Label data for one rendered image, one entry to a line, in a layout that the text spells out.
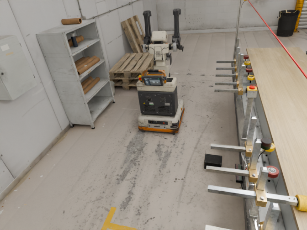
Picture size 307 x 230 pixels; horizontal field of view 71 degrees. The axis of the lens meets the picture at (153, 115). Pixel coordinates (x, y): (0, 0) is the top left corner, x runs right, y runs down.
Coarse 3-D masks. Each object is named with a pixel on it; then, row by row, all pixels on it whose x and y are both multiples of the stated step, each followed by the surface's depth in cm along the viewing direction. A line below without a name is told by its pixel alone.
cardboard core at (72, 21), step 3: (72, 18) 319; (75, 18) 317; (78, 18) 316; (63, 21) 322; (66, 21) 321; (69, 21) 319; (72, 21) 318; (75, 21) 317; (78, 21) 316; (81, 21) 322; (63, 24) 326; (66, 24) 325
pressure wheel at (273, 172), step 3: (270, 168) 141; (273, 168) 141; (276, 168) 140; (270, 171) 139; (273, 171) 139; (276, 171) 138; (270, 174) 137; (273, 174) 137; (276, 174) 137; (270, 177) 138; (273, 177) 138; (276, 177) 138
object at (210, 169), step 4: (208, 168) 152; (212, 168) 152; (216, 168) 151; (220, 168) 151; (224, 168) 151; (228, 168) 150; (216, 172) 152; (220, 172) 151; (224, 172) 150; (228, 172) 149; (232, 172) 148; (236, 172) 147; (240, 172) 146; (244, 172) 146; (248, 172) 146; (248, 176) 146
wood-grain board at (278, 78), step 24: (264, 48) 340; (288, 48) 328; (264, 72) 266; (288, 72) 260; (264, 96) 218; (288, 96) 214; (288, 120) 182; (288, 144) 158; (288, 168) 140; (288, 192) 126
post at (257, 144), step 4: (256, 140) 135; (260, 140) 135; (256, 144) 135; (260, 144) 134; (256, 148) 136; (252, 152) 142; (256, 152) 138; (252, 156) 141; (256, 156) 140; (252, 160) 142; (256, 160) 142; (252, 164) 144; (256, 164) 143; (252, 168) 146
